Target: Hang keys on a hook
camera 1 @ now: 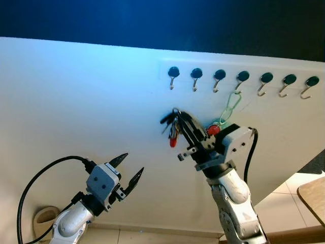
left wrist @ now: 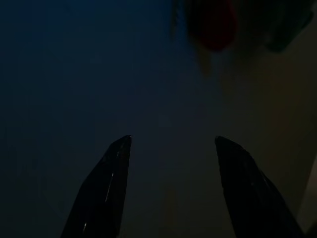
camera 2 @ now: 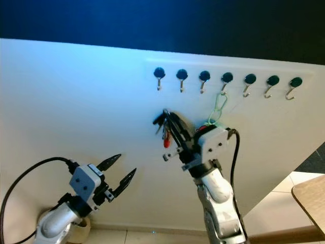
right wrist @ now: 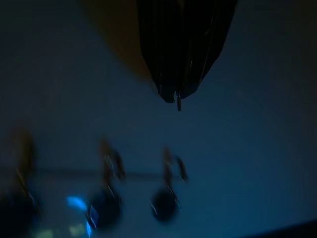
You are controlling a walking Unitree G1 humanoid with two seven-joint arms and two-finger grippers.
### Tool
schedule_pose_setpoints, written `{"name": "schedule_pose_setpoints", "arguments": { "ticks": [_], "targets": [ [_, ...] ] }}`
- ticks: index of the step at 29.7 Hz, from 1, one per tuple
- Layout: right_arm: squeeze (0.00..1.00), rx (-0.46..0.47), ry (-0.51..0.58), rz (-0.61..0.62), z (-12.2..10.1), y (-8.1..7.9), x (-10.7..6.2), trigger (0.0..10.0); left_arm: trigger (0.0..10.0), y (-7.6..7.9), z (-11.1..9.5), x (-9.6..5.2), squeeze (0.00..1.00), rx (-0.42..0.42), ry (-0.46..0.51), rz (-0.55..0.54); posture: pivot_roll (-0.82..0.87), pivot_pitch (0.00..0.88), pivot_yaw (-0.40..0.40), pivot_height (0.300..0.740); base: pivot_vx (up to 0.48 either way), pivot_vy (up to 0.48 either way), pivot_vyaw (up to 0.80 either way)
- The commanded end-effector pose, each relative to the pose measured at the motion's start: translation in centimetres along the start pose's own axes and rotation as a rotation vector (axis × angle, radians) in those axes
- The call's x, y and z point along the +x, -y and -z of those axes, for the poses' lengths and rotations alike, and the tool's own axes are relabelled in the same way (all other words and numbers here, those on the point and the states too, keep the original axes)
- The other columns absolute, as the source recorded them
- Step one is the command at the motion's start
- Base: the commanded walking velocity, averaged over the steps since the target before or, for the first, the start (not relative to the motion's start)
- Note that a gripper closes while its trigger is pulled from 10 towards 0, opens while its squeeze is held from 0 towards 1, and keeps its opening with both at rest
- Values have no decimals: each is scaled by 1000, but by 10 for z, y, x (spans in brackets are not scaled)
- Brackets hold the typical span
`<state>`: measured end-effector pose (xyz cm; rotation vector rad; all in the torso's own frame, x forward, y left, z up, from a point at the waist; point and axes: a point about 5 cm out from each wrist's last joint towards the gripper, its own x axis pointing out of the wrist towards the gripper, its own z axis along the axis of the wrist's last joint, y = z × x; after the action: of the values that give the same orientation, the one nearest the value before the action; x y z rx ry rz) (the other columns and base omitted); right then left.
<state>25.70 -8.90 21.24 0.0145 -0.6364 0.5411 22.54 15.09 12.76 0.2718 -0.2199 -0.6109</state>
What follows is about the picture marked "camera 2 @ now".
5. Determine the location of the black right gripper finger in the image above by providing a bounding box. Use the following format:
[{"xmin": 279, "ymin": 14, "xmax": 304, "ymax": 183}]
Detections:
[
  {"xmin": 166, "ymin": 110, "xmax": 196, "ymax": 144},
  {"xmin": 170, "ymin": 123, "xmax": 189, "ymax": 152}
]

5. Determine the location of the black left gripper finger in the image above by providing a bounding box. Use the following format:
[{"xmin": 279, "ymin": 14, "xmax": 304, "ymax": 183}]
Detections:
[
  {"xmin": 114, "ymin": 168, "xmax": 137, "ymax": 198},
  {"xmin": 93, "ymin": 154, "xmax": 122, "ymax": 171}
]

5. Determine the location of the black round magnetic hook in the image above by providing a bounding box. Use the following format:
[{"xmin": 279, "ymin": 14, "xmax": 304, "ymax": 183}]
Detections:
[
  {"xmin": 221, "ymin": 72, "xmax": 234, "ymax": 95},
  {"xmin": 264, "ymin": 75, "xmax": 280, "ymax": 99},
  {"xmin": 242, "ymin": 74, "xmax": 257, "ymax": 98},
  {"xmin": 153, "ymin": 68, "xmax": 166, "ymax": 91},
  {"xmin": 199, "ymin": 71, "xmax": 211, "ymax": 95},
  {"xmin": 176, "ymin": 69, "xmax": 188, "ymax": 93},
  {"xmin": 285, "ymin": 77, "xmax": 303, "ymax": 101}
]

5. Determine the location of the large white board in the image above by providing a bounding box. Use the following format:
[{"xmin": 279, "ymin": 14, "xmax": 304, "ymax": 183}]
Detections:
[{"xmin": 0, "ymin": 39, "xmax": 325, "ymax": 238}]

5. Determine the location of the green loop with red fob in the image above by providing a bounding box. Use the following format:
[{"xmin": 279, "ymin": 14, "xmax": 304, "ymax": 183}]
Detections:
[{"xmin": 198, "ymin": 91, "xmax": 229, "ymax": 131}]

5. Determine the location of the beige tape roll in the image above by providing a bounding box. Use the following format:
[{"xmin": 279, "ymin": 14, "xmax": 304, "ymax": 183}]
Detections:
[{"xmin": 67, "ymin": 216, "xmax": 93, "ymax": 244}]

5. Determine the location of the wooden dining table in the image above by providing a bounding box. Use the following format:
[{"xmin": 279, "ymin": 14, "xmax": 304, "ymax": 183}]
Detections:
[{"xmin": 291, "ymin": 174, "xmax": 325, "ymax": 225}]

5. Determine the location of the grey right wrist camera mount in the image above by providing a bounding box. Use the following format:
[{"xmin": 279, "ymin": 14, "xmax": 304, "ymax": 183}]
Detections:
[{"xmin": 198, "ymin": 126, "xmax": 231, "ymax": 167}]

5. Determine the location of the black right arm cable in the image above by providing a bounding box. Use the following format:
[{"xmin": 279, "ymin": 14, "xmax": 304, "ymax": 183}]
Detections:
[{"xmin": 227, "ymin": 129, "xmax": 248, "ymax": 240}]

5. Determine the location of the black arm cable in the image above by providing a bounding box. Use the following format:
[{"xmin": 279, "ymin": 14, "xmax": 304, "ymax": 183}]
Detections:
[
  {"xmin": 227, "ymin": 129, "xmax": 248, "ymax": 240},
  {"xmin": 0, "ymin": 157, "xmax": 80, "ymax": 244}
]

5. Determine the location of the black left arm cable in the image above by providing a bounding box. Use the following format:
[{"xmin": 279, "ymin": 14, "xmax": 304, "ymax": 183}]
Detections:
[{"xmin": 0, "ymin": 157, "xmax": 80, "ymax": 244}]

